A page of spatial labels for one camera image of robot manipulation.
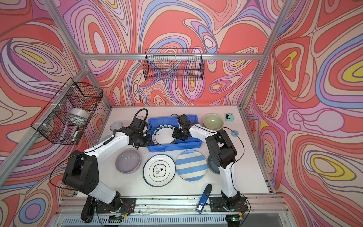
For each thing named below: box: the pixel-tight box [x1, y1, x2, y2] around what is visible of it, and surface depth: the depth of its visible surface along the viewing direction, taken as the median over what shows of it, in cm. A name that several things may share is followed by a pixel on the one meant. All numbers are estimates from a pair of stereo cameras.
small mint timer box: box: [224, 113, 234, 123], surface depth 112 cm
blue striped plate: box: [175, 149, 208, 183], surface depth 90 cm
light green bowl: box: [203, 113, 225, 131], surface depth 107 cm
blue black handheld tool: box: [195, 183, 213, 214], surface depth 75 cm
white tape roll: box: [67, 107, 91, 126], surface depth 74 cm
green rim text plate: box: [151, 124, 178, 146], surface depth 101 cm
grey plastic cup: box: [109, 121, 124, 132], surface depth 94 cm
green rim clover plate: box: [142, 153, 176, 188], surface depth 86 cm
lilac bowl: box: [115, 148, 142, 175], surface depth 88 cm
